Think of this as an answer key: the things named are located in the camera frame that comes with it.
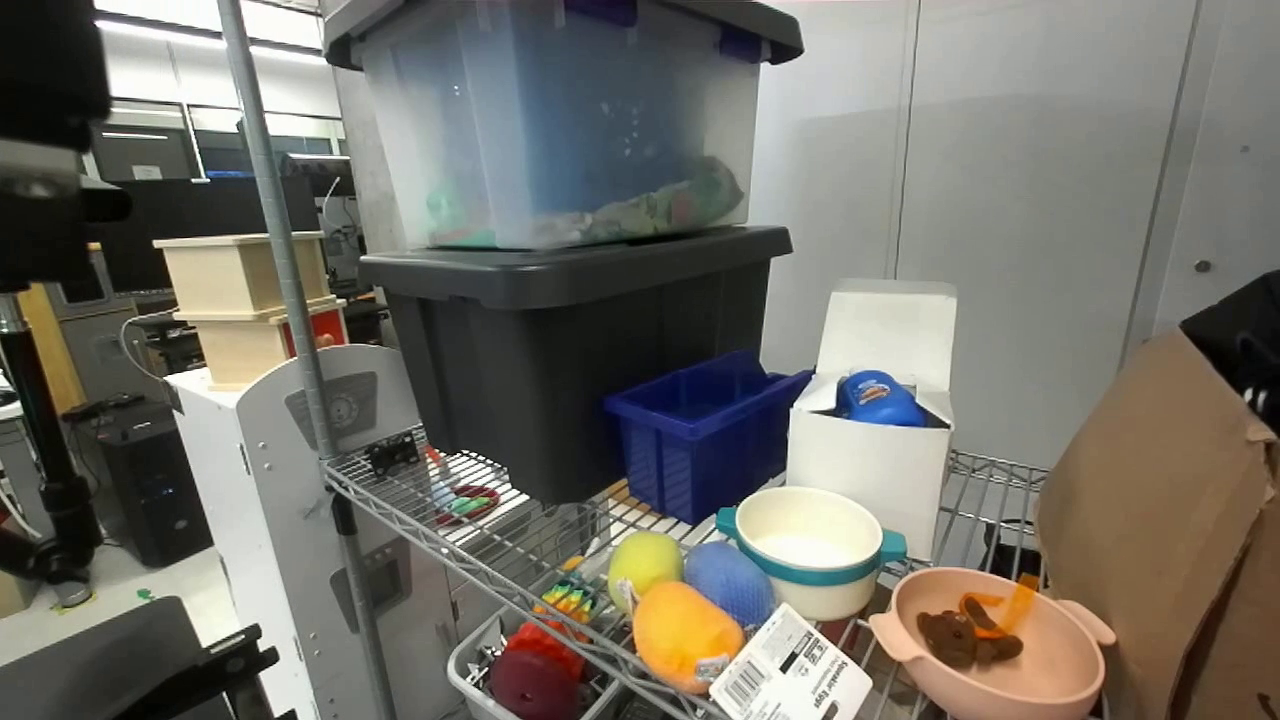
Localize brown bear plush toy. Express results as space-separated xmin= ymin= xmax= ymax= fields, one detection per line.
xmin=914 ymin=575 xmax=1039 ymax=672

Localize yellow-green plush ball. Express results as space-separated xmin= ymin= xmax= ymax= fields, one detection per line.
xmin=602 ymin=527 xmax=687 ymax=612

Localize blue plush ball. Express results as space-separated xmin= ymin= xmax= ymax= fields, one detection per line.
xmin=682 ymin=535 xmax=784 ymax=632

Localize rainbow striped small toy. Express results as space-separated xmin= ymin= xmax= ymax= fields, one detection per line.
xmin=536 ymin=571 xmax=600 ymax=625

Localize orange plush ball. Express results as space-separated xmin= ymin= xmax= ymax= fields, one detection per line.
xmin=629 ymin=575 xmax=747 ymax=697

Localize blue plastic bin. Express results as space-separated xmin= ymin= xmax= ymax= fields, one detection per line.
xmin=600 ymin=350 xmax=815 ymax=527

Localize dark grey storage tote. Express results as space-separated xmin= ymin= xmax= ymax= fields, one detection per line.
xmin=357 ymin=225 xmax=797 ymax=506

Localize blue cloth item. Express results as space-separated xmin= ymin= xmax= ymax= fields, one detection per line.
xmin=831 ymin=368 xmax=942 ymax=431

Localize white cardboard box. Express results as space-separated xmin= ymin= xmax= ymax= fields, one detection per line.
xmin=784 ymin=279 xmax=960 ymax=563

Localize clear plastic storage tote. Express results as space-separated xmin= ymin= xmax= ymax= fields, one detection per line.
xmin=320 ymin=0 xmax=808 ymax=256

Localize red object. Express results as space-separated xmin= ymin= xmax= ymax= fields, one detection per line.
xmin=484 ymin=619 xmax=590 ymax=720

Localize white barcode label tag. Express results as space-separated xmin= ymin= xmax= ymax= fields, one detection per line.
xmin=708 ymin=598 xmax=879 ymax=720

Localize beige stacked boxes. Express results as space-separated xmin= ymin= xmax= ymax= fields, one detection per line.
xmin=151 ymin=229 xmax=357 ymax=391

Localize white grey cabinet machine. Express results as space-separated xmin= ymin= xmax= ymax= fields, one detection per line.
xmin=169 ymin=339 xmax=462 ymax=720

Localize tan grey cabinet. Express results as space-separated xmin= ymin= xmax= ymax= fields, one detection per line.
xmin=11 ymin=237 xmax=182 ymax=416

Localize black box unit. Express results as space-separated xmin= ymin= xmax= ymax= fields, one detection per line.
xmin=65 ymin=396 xmax=215 ymax=569

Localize brown cardboard box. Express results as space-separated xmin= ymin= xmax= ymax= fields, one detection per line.
xmin=1034 ymin=323 xmax=1280 ymax=720

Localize black flat equipment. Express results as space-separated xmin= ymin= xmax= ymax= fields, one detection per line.
xmin=0 ymin=590 xmax=295 ymax=720

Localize white bowl with teal handles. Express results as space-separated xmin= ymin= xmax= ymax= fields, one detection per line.
xmin=715 ymin=483 xmax=914 ymax=626

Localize white wire basket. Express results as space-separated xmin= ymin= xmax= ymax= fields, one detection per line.
xmin=442 ymin=606 xmax=632 ymax=720

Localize metal wire shelf rack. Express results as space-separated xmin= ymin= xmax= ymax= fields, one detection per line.
xmin=215 ymin=0 xmax=1125 ymax=720

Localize pink bowl with handles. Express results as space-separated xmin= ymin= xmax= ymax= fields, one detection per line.
xmin=867 ymin=563 xmax=1125 ymax=720

